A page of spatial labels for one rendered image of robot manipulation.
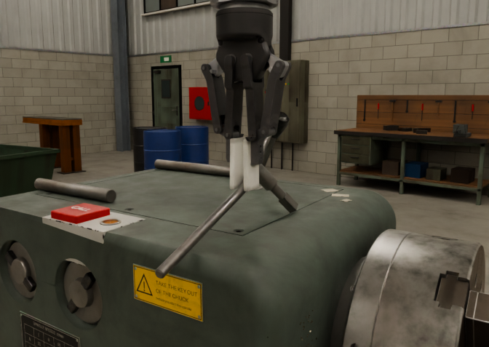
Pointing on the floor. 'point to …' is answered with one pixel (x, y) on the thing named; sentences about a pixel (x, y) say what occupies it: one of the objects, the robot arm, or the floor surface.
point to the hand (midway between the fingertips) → (244, 163)
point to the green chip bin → (24, 167)
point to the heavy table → (60, 140)
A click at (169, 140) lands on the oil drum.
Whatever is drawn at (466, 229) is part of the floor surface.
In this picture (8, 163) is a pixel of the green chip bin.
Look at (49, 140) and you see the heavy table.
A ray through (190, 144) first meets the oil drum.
